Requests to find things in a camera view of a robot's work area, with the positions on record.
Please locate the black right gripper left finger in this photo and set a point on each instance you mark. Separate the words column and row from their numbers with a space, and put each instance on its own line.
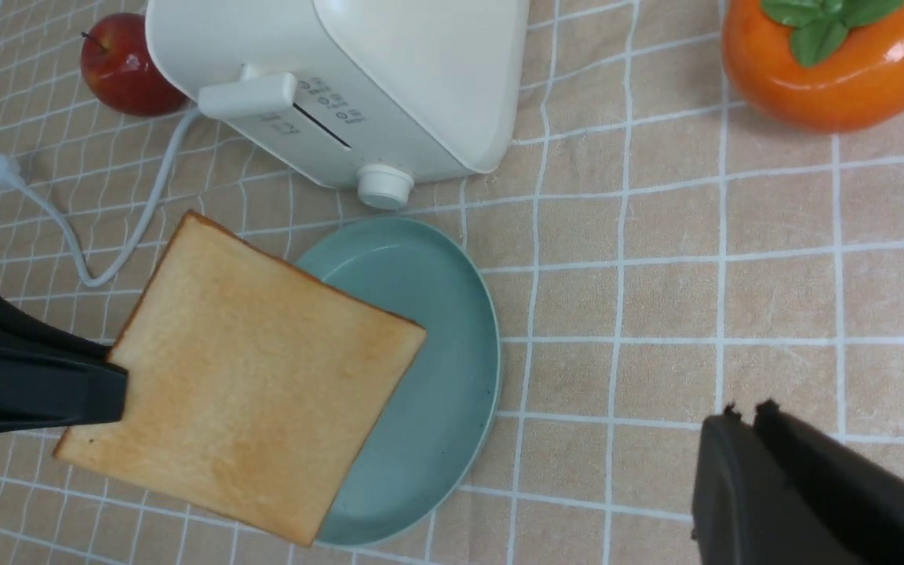
column 51, row 378

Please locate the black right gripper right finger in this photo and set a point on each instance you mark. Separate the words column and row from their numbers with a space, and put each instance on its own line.
column 776, row 490

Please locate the toast slice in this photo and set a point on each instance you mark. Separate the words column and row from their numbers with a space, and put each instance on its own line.
column 252, row 386

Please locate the white two-slot toaster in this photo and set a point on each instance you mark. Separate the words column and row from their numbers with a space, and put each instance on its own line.
column 375, row 96

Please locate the orange checkered tablecloth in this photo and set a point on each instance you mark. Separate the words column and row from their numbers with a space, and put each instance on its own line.
column 656, row 249

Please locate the red apple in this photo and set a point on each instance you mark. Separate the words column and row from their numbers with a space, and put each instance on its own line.
column 120, row 72

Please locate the light green plate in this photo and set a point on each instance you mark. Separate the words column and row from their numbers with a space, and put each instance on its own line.
column 438, row 419

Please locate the orange persimmon with green leaves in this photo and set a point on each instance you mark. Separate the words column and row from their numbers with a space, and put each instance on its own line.
column 825, row 66

